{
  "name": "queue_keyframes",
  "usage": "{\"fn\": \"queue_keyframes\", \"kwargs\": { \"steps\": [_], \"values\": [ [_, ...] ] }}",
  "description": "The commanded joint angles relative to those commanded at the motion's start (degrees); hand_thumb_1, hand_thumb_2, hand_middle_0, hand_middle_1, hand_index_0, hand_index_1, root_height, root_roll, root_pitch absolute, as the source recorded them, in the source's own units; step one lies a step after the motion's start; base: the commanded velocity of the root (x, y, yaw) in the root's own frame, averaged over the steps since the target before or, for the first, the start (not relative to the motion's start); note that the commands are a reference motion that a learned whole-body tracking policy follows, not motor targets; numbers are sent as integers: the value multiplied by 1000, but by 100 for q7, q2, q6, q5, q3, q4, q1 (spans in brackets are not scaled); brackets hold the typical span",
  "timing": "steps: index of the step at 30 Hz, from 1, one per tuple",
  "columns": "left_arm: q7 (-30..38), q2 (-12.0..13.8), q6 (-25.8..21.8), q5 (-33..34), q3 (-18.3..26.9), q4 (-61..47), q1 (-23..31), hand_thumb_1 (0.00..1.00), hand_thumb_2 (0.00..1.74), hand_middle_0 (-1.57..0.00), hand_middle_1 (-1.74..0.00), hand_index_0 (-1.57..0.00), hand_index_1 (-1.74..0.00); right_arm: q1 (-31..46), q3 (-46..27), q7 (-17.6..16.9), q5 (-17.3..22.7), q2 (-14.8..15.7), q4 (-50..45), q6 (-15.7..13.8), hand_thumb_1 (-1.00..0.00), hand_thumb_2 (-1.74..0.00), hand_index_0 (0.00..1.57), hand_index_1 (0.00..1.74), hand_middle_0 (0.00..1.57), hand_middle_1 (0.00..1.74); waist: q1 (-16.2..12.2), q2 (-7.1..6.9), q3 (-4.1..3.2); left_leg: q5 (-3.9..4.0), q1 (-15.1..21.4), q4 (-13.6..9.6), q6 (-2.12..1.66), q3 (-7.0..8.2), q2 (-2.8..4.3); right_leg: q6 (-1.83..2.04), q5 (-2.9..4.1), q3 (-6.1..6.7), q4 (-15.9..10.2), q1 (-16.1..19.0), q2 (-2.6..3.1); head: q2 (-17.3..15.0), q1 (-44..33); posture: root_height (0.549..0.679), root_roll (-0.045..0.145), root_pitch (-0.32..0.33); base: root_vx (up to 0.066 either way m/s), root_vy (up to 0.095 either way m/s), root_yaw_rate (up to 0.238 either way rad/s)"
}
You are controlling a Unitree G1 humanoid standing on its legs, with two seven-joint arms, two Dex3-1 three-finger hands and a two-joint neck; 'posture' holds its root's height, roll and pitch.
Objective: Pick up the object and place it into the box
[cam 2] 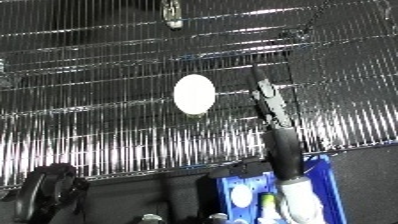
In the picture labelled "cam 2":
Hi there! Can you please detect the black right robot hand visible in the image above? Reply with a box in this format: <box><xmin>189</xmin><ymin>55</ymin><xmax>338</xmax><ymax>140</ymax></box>
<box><xmin>248</xmin><ymin>64</ymin><xmax>306</xmax><ymax>182</ymax></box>

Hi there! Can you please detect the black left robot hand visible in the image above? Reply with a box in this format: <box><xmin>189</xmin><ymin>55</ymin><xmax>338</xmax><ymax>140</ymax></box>
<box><xmin>12</xmin><ymin>162</ymin><xmax>93</xmax><ymax>224</ymax></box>

